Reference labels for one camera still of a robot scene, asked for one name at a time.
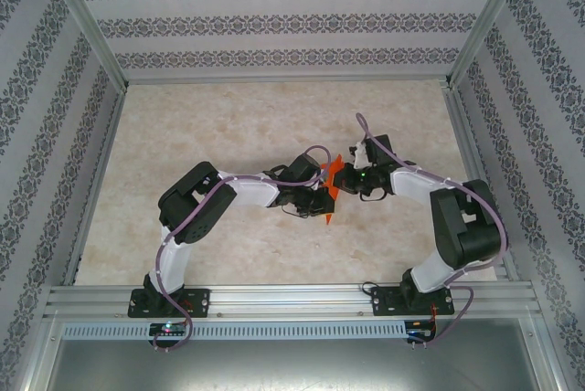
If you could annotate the circuit board with green light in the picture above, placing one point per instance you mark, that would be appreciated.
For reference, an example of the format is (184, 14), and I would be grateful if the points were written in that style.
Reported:
(166, 329)

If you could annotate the aluminium table side rail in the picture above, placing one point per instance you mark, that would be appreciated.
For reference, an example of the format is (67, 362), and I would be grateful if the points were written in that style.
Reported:
(98, 181)
(475, 135)

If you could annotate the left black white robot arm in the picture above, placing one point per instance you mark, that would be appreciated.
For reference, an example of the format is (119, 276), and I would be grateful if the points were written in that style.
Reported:
(247, 192)

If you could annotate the circuit board with blue light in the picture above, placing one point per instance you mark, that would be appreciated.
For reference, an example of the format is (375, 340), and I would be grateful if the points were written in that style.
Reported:
(420, 334)

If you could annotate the aluminium mounting rail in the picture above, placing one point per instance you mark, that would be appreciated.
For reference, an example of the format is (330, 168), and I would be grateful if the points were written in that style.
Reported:
(292, 299)

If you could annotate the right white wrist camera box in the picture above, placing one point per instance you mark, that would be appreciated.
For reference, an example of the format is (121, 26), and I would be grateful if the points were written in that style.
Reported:
(361, 155)

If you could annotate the grey metal sheet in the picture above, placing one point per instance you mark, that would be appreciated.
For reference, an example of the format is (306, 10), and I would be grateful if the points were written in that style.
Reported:
(292, 366)

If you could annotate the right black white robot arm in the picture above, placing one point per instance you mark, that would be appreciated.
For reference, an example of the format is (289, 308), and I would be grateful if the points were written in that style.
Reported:
(461, 226)

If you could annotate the aluminium frame post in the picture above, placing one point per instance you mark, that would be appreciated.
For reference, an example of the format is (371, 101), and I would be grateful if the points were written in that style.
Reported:
(82, 16)
(491, 16)

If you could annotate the orange square paper sheet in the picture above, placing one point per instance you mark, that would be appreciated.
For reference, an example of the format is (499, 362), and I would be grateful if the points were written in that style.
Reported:
(331, 165)

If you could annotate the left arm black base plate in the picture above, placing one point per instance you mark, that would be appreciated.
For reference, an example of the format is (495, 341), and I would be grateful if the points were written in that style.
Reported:
(201, 302)

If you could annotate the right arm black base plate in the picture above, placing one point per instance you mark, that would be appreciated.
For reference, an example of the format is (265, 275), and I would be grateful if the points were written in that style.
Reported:
(384, 302)

